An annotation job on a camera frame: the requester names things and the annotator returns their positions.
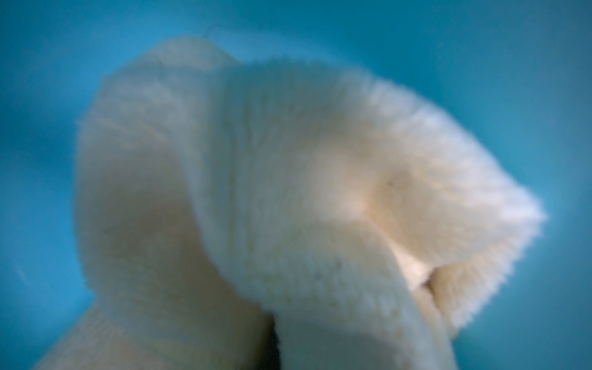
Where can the cream yellow microfibre cloth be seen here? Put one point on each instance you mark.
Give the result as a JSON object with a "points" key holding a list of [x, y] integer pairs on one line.
{"points": [[218, 204]]}

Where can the teal bucket with sticker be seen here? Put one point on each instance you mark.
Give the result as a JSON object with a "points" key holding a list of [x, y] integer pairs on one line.
{"points": [[515, 73]]}

